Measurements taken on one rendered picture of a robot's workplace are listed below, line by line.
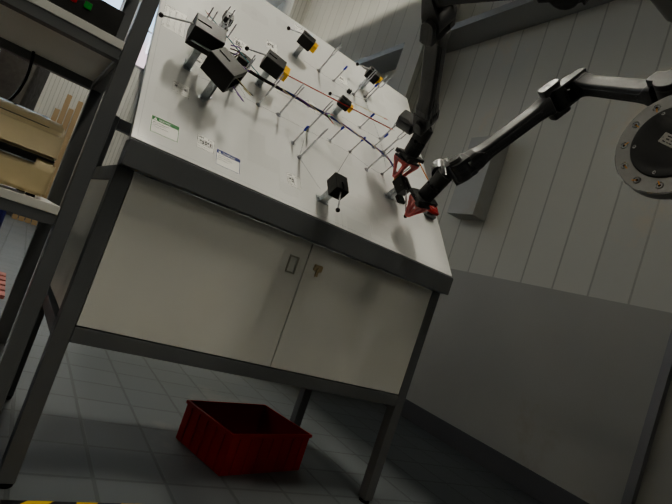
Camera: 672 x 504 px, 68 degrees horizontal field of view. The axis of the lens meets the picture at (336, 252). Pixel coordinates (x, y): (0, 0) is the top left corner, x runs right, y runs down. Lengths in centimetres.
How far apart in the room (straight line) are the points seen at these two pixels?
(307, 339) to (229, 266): 36
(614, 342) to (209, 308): 212
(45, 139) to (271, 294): 69
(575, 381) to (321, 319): 173
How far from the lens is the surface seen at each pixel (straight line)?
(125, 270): 135
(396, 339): 181
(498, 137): 171
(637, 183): 109
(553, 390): 304
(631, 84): 165
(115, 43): 132
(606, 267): 307
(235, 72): 144
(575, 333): 303
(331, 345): 164
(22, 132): 133
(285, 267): 150
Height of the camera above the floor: 69
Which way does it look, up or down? 4 degrees up
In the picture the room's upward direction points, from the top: 19 degrees clockwise
